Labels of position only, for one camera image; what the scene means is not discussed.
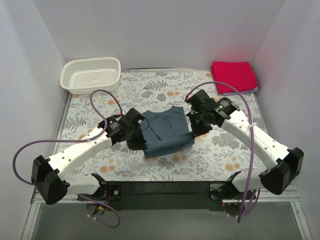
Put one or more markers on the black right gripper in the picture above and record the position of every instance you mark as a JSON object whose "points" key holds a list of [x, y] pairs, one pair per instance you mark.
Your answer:
{"points": [[196, 125]]}

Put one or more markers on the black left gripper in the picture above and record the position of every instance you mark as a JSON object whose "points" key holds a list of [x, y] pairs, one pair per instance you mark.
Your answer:
{"points": [[137, 140]]}

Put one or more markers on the dark teal t shirt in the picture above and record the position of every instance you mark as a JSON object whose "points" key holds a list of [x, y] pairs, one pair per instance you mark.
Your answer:
{"points": [[166, 132]]}

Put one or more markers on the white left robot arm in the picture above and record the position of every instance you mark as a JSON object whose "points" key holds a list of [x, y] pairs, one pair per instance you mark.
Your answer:
{"points": [[52, 176]]}

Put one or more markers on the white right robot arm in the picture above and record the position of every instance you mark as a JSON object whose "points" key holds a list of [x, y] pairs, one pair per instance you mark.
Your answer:
{"points": [[282, 164]]}

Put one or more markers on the floral patterned table mat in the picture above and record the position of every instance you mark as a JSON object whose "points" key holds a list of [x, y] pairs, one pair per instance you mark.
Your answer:
{"points": [[213, 157]]}

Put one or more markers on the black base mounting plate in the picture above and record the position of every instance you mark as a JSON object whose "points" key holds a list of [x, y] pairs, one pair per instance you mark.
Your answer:
{"points": [[166, 195]]}

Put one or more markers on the folded red t shirt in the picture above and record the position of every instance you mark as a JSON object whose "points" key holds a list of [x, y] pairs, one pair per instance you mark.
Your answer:
{"points": [[239, 75]]}

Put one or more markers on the folded lavender t shirt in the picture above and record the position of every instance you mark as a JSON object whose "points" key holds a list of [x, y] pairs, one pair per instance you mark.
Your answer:
{"points": [[233, 93]]}

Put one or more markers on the white perforated plastic basket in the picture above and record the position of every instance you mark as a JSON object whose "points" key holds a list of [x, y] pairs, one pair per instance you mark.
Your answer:
{"points": [[83, 76]]}

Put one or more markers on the aluminium frame rail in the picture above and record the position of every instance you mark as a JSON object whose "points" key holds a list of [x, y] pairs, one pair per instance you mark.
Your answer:
{"points": [[168, 211]]}

